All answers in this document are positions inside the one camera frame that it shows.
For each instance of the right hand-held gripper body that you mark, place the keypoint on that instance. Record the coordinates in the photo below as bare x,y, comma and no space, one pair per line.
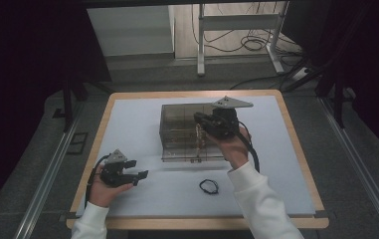
227,122

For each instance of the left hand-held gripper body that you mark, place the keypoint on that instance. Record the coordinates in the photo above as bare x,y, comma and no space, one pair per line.
114,172

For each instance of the smoky transparent drawer box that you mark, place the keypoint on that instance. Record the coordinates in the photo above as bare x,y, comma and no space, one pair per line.
177,132

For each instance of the person's left hand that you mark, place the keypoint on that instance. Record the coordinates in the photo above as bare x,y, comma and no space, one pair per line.
102,195

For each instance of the person's right hand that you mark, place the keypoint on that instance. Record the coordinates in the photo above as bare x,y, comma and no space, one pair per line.
235,151

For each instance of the white table mat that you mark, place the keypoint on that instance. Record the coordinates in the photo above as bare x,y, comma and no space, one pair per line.
134,109

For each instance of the black metal stand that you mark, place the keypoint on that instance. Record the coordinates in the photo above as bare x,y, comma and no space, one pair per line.
339,106
67,109

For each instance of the white power strip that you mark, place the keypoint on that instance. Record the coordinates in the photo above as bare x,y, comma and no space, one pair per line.
300,74

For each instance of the white cabinet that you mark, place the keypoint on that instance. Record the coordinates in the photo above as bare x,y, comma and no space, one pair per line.
130,30

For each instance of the dark curtain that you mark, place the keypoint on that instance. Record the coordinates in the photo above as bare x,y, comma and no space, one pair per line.
376,66
18,66

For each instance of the aluminium floor rail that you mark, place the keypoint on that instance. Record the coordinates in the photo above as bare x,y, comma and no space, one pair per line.
44,186
359,166

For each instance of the white metal desk frame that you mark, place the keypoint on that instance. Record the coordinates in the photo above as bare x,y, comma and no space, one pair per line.
240,21

